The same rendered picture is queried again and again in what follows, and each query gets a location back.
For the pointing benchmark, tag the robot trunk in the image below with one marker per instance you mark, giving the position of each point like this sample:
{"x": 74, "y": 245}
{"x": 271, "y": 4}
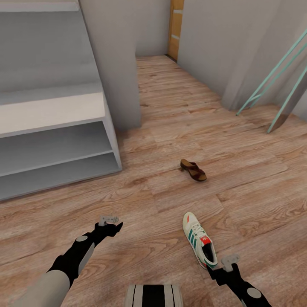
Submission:
{"x": 153, "y": 296}

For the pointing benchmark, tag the standing mirror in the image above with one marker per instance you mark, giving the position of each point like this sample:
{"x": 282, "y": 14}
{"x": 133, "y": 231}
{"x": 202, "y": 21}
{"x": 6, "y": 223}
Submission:
{"x": 295, "y": 95}

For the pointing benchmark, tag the gym shoe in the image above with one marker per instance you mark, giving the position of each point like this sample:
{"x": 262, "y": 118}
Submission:
{"x": 200, "y": 241}

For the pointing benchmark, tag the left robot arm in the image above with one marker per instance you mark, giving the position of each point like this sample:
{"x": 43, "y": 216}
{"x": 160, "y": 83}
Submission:
{"x": 52, "y": 288}

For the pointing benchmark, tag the sandal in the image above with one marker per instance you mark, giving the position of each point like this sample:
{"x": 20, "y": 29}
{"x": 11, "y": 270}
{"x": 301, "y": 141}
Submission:
{"x": 195, "y": 172}

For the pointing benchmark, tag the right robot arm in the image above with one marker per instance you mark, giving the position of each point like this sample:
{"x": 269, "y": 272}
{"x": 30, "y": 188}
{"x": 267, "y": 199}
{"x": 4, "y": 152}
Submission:
{"x": 230, "y": 275}

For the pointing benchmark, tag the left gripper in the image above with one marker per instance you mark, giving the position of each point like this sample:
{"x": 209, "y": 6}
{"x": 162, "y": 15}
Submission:
{"x": 108, "y": 230}

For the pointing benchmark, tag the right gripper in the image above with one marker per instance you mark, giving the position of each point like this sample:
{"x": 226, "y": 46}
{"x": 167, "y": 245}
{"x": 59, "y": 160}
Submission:
{"x": 223, "y": 277}

